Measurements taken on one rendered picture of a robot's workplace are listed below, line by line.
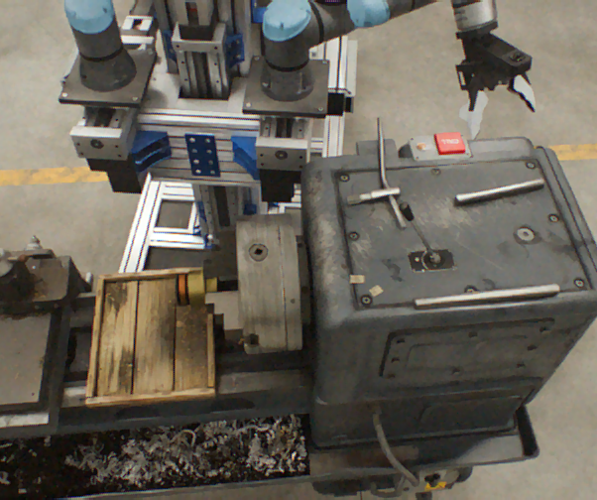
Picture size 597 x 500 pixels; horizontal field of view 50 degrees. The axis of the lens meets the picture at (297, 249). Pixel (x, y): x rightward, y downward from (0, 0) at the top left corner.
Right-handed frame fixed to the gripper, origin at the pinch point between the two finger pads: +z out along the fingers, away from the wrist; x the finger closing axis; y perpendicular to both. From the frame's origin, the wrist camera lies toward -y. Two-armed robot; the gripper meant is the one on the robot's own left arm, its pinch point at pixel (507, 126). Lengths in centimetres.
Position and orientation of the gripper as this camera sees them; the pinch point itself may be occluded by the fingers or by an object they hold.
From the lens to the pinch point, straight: 134.0
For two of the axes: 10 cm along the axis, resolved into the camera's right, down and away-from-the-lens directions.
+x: -8.8, 4.1, -2.2
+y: -3.4, -2.4, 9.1
